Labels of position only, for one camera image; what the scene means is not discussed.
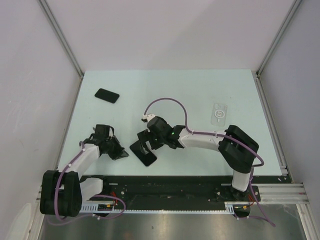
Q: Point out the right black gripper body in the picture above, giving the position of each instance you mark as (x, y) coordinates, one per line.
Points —
(157, 141)

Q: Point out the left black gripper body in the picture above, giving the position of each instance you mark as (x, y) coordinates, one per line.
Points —
(107, 141)

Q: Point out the blue phone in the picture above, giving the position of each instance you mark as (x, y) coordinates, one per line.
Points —
(144, 155)

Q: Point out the black phone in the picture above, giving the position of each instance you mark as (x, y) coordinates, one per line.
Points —
(106, 95)

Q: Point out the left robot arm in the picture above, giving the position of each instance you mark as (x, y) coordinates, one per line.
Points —
(62, 192)

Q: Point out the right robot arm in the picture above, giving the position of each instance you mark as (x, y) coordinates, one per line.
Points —
(236, 147)

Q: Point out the clear phone case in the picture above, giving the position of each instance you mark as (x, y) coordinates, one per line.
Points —
(219, 114)

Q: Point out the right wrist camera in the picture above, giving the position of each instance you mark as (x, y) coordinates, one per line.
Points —
(146, 118)

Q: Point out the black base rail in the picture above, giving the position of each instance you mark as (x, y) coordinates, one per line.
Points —
(169, 192)

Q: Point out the white cable duct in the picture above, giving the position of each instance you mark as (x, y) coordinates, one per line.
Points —
(221, 208)

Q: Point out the left aluminium frame post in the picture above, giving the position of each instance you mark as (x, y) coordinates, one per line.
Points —
(52, 20)

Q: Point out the aluminium frame post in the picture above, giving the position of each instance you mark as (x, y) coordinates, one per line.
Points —
(52, 20)
(294, 8)

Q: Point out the right aluminium frame post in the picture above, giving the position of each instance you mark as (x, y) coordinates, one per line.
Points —
(294, 8)

